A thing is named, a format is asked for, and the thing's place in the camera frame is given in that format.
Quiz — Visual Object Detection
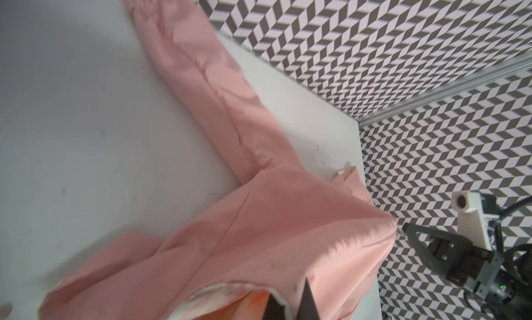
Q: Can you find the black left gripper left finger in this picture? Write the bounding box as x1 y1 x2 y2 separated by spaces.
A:
262 294 286 320

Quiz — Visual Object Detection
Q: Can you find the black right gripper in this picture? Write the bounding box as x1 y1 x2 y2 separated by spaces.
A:
403 223 531 312

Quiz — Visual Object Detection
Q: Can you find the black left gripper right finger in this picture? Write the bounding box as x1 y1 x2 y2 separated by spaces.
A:
296 279 320 320

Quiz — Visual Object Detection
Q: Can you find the pink Snoopy zip jacket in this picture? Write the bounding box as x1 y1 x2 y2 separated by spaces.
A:
38 0 398 319

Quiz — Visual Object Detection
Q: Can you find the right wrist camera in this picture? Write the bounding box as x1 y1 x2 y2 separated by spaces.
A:
451 191 500 250

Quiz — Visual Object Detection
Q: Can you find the aluminium corner post right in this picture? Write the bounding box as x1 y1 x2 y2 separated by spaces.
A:
357 52 531 128

